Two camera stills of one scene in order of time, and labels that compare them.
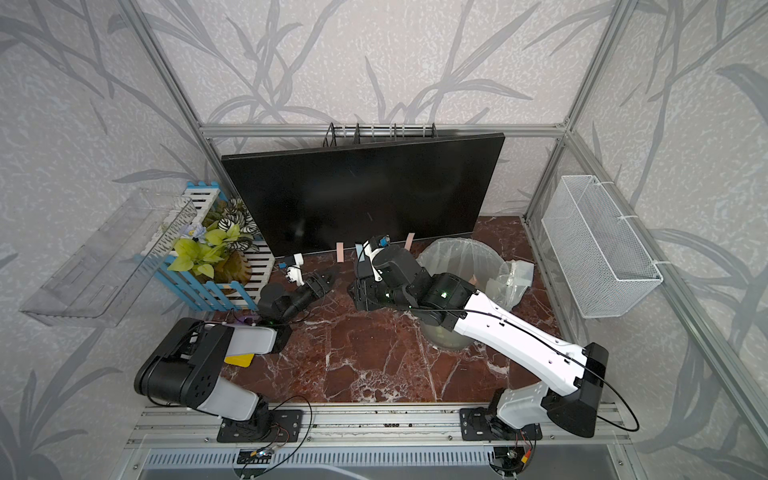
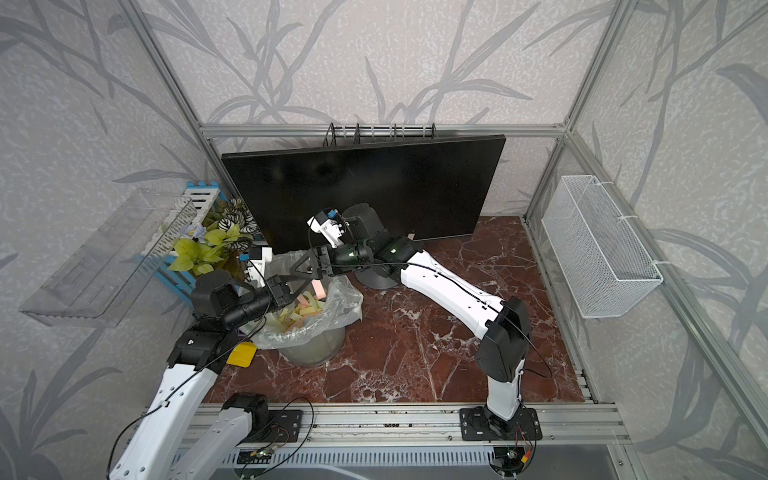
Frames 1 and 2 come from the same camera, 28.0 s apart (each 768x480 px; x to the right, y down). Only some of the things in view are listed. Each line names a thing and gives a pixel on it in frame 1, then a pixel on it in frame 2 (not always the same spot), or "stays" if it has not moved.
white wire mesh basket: [605, 266] stays
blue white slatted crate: [197, 201] stays
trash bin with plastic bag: [499, 281] -> [308, 329]
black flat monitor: [323, 198] stays
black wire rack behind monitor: [428, 130] stays
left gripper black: [315, 288] -> [278, 290]
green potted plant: [218, 245] stays
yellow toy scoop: [243, 360] stays
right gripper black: [361, 290] -> [314, 255]
